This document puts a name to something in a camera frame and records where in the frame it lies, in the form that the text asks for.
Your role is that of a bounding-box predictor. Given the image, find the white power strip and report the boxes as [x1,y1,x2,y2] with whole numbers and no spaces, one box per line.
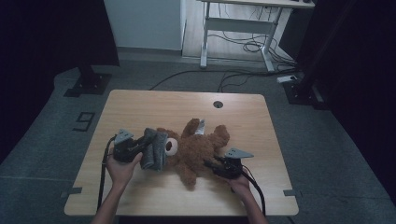
[276,74,298,84]

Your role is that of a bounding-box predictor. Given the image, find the black floor tape marker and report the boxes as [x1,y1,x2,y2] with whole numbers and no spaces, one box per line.
[72,111,96,133]

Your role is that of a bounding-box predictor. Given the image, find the person's right hand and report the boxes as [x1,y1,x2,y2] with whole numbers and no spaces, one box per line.
[228,169,252,196]

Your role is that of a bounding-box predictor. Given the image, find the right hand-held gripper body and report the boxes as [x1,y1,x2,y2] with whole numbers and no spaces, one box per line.
[214,147,255,181]

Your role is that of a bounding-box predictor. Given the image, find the white metal desk frame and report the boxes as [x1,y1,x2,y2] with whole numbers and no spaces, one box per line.
[196,0,316,73]

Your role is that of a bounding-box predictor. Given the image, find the hand-held gripper black cable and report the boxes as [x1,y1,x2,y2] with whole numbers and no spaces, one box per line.
[241,170,267,217]
[96,135,118,213]

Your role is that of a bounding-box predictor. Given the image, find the tangled black floor cables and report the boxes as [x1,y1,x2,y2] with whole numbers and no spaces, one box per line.
[207,31,297,68]

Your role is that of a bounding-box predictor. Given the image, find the brown plush teddy bear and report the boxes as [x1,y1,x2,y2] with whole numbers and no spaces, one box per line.
[155,118,232,190]

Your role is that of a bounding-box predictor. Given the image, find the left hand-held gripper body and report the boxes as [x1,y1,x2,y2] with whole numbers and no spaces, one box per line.
[112,128,147,163]

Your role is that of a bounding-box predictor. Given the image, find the dark curtain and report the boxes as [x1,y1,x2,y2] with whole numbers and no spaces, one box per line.
[295,0,396,200]
[0,0,120,162]

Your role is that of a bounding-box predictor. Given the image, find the grey fluffy cloth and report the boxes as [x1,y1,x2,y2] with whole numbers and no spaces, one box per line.
[139,127,169,172]

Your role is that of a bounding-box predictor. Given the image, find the left hand-held gripper black cable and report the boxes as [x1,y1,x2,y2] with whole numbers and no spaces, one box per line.
[96,135,118,213]

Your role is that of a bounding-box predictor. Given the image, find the long black floor cable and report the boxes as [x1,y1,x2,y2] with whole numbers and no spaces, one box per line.
[148,68,300,93]

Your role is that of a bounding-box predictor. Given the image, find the right hand-held gripper black cable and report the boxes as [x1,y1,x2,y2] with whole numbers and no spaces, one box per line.
[241,170,267,217]

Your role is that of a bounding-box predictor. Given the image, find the person's left hand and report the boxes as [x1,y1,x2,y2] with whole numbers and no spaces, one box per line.
[106,151,144,189]

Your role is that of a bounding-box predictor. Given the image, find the black stand base plate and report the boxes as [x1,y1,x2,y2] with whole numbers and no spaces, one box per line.
[282,73,330,110]
[64,64,113,98]

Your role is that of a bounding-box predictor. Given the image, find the grey tape strip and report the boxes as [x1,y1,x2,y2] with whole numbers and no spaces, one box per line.
[283,189,303,198]
[60,186,83,200]

